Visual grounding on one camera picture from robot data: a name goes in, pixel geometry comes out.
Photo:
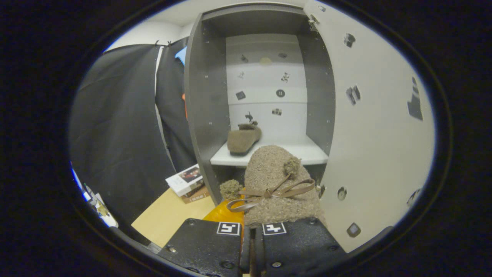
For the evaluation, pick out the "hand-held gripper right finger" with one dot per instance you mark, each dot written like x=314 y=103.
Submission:
x=300 y=246

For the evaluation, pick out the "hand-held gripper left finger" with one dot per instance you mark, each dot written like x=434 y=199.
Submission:
x=207 y=246

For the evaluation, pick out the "brown fuzzy shoe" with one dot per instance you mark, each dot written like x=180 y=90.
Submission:
x=269 y=169
x=242 y=140

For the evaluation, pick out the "grey shoe cabinet door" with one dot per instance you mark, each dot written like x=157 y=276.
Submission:
x=376 y=134

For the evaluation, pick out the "grey shoe cabinet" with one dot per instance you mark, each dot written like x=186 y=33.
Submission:
x=205 y=96

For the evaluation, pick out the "brown book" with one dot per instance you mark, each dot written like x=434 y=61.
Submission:
x=196 y=197

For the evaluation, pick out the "white book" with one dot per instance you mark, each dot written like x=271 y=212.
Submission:
x=184 y=179

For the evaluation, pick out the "cluttered white side table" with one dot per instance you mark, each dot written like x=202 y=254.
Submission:
x=103 y=213

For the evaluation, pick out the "black backdrop cloth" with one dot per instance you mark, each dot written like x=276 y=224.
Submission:
x=115 y=134

